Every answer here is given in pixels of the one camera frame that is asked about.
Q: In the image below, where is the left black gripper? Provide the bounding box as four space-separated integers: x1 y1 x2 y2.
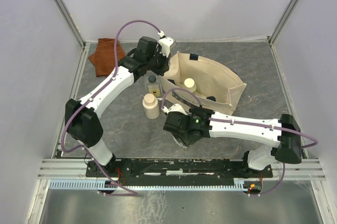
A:
145 48 170 76

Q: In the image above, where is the amber liquid clear bottle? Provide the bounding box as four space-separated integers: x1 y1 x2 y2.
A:
172 135 189 150

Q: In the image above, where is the pale green lotion bottle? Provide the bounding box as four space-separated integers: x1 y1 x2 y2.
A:
182 78 196 93

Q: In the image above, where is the beige pump bottle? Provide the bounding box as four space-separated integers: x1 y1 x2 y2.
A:
142 93 160 119

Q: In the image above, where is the cream canvas tote bag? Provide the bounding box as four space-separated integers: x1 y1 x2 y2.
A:
160 52 246 115

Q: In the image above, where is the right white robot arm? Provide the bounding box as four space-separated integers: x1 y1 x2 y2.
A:
162 104 302 177

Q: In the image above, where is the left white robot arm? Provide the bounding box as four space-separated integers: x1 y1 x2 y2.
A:
65 36 175 177

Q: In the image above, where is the square perfume bottle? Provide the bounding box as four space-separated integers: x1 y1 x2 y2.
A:
145 75 163 98

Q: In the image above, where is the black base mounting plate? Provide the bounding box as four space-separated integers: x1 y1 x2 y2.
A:
85 157 274 185

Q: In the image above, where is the brown folded towel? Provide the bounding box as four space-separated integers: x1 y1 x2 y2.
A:
89 38 125 77

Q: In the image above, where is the small circuit board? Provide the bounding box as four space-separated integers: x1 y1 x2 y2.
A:
248 183 262 194

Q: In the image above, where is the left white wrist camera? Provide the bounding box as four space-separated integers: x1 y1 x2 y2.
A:
158 31 176 57

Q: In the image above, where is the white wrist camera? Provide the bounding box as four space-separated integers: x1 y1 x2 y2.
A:
158 31 176 57
161 104 187 115

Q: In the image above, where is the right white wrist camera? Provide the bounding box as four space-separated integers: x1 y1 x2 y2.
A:
161 104 187 115

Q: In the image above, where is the blue slotted cable duct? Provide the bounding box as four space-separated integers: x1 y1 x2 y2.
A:
49 176 260 191

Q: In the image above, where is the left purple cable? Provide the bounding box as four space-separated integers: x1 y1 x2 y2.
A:
61 20 165 198

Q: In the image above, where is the aluminium frame rail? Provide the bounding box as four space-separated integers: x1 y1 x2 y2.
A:
38 157 90 180

